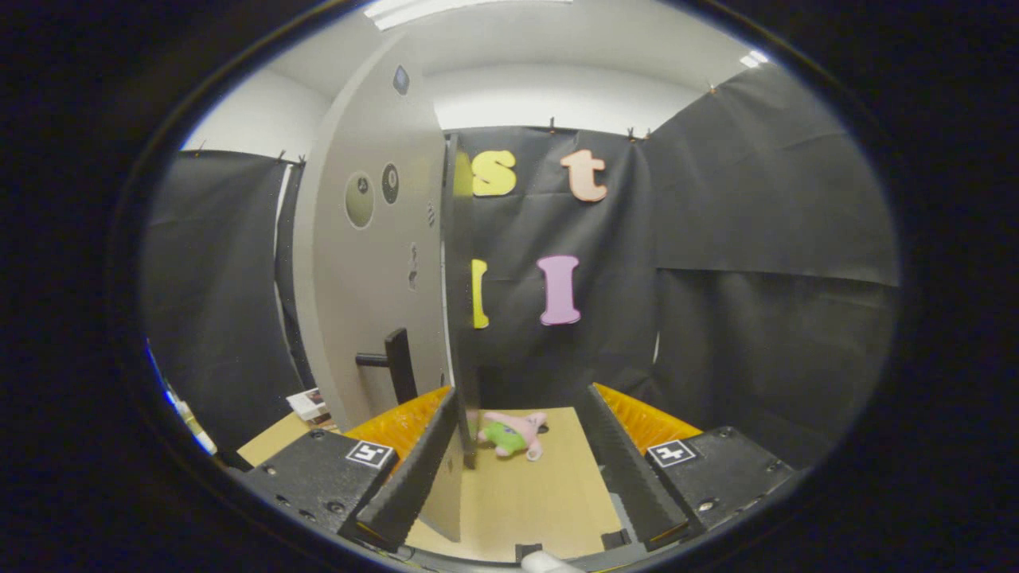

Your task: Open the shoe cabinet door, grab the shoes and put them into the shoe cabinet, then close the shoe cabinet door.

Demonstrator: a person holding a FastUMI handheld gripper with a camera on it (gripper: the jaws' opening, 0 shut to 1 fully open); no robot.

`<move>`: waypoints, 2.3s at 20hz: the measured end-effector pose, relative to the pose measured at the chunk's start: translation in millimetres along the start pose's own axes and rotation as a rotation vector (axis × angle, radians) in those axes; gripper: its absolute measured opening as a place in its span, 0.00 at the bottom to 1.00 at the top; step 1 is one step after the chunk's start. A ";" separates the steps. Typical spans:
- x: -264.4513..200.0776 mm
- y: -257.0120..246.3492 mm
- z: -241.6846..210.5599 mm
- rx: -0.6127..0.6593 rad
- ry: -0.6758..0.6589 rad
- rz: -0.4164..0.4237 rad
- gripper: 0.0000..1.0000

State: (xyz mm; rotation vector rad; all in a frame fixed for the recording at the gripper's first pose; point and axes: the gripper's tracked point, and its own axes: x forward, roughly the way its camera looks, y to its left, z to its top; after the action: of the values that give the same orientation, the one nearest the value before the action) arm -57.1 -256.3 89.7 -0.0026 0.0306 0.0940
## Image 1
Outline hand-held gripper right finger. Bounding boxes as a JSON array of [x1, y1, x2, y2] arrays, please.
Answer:
[[573, 382, 798, 552]]

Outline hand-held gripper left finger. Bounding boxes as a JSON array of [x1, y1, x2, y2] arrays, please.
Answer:
[[231, 386, 461, 554]]

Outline black cabinet door handle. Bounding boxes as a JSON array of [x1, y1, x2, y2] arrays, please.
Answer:
[[356, 328, 419, 405]]

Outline grey shoe cabinet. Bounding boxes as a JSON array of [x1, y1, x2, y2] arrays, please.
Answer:
[[442, 134, 481, 469]]

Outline grey shoe cabinet door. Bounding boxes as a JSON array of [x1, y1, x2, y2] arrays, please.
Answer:
[[291, 30, 464, 544]]

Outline pink and green plush toy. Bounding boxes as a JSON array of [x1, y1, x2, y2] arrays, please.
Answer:
[[476, 410, 549, 462]]

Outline black backdrop cloth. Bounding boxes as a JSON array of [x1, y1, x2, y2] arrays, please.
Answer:
[[143, 64, 900, 470]]

